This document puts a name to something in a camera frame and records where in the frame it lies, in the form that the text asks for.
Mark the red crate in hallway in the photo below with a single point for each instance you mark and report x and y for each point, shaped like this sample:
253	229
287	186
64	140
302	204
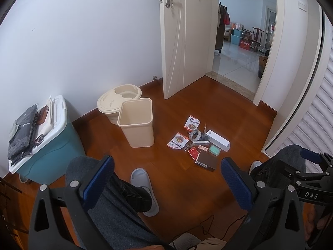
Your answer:
245	44

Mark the small brown box on lid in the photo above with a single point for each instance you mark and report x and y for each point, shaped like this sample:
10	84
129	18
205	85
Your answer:
42	115

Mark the teal bin in hallway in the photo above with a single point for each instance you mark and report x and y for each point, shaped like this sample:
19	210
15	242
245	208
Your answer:
236	36

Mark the white louvered closet door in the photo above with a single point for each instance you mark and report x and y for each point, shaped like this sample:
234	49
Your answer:
305	117

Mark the beige square trash bin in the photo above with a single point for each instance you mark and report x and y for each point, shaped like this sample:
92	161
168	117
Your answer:
136	122

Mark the orange snack packet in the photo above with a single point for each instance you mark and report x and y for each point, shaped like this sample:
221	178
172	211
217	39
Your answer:
178	142
192	123

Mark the tape roll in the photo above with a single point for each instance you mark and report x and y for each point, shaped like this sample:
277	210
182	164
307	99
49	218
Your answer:
195	135

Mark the white slipper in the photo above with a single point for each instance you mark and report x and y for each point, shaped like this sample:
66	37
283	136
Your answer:
140	178
254	165

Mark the right white slipper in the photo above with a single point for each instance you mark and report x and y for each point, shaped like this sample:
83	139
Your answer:
254	165

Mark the cream round lidded bucket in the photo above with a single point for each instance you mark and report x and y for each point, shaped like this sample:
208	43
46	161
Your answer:
110	102

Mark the right leg dark trousers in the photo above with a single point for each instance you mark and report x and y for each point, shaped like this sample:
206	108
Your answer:
268	172

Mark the wooden chair in hallway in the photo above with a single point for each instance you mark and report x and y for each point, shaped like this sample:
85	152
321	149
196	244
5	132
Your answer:
256	37

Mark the red cigarette pack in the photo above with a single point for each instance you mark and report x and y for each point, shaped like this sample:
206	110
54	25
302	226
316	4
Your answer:
194	153

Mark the black bristle hair brush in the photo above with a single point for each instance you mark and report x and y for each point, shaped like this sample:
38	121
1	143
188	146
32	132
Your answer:
204	137

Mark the green white small box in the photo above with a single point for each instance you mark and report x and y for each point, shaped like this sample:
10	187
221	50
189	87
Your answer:
214	150

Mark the long white carton box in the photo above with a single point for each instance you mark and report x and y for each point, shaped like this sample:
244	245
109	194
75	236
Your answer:
218	141

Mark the metal door stopper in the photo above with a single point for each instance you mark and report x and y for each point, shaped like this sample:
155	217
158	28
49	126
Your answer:
155	78

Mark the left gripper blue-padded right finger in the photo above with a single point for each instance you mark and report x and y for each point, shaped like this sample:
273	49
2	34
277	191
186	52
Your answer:
274	219

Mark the white bedroom door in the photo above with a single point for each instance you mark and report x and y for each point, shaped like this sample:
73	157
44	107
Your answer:
188	34

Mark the left leg grey trousers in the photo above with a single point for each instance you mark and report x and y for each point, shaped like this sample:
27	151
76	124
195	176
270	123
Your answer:
116	216

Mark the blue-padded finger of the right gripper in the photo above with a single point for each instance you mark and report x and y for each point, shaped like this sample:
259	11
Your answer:
310	155

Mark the teal storage box white lid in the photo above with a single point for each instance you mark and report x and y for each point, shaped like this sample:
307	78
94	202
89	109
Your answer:
49	160

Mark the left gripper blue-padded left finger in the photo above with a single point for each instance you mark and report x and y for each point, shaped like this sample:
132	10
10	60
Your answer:
48	229

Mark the black folded garment bag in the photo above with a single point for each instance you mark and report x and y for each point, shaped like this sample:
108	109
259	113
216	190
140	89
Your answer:
21	142

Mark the left white slipper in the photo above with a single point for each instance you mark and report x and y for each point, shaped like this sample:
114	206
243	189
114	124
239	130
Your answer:
140	178

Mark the cream folded cloth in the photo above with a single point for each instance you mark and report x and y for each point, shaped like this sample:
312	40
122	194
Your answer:
48	125

